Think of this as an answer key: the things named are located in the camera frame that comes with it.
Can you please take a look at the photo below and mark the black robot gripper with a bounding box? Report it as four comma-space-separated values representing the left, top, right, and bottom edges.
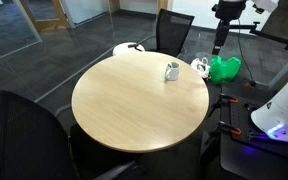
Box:
211, 0, 249, 56

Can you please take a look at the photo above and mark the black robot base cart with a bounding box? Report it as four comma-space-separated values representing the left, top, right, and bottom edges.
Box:
199, 81, 288, 180

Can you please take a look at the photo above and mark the green plastic bag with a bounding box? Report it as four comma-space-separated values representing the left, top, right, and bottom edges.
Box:
209, 55, 242, 84

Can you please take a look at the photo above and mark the white plastic bag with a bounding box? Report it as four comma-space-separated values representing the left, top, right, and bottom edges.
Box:
190, 56, 212, 80

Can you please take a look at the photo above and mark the black mesh office chair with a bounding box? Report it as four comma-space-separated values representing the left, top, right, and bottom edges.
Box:
0, 89, 142, 180
137, 8, 196, 58

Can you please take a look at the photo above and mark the small orange clamp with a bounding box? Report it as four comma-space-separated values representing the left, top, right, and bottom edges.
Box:
244, 80, 257, 89

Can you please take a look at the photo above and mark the white ceramic mug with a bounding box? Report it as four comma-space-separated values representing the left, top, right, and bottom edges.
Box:
164, 61, 181, 82

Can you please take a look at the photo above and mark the black orange clamp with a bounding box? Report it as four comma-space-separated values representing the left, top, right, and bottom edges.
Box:
213, 121, 243, 137
207, 93, 239, 118

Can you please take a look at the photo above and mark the white round disc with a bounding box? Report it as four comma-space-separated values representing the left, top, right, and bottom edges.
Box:
112, 41, 146, 57

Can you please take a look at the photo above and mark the thin black hanging cable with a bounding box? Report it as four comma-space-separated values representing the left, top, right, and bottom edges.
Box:
236, 18, 254, 83

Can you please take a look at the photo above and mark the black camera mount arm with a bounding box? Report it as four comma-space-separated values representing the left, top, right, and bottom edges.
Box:
228, 21, 288, 55

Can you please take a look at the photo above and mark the black cable on disc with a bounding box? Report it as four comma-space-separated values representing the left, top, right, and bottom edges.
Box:
127, 42, 144, 53

